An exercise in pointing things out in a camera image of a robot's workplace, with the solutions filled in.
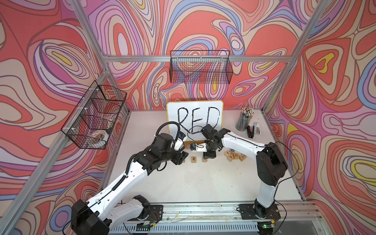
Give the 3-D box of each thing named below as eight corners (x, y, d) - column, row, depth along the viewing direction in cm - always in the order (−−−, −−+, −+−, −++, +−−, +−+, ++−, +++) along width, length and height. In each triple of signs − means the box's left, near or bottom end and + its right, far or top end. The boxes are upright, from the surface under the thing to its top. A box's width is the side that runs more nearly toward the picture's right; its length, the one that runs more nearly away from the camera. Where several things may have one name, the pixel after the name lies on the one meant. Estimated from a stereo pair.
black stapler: (246, 137, 105) (248, 134, 103) (246, 127, 111) (248, 124, 108) (253, 138, 104) (254, 135, 102) (252, 128, 110) (254, 126, 108)
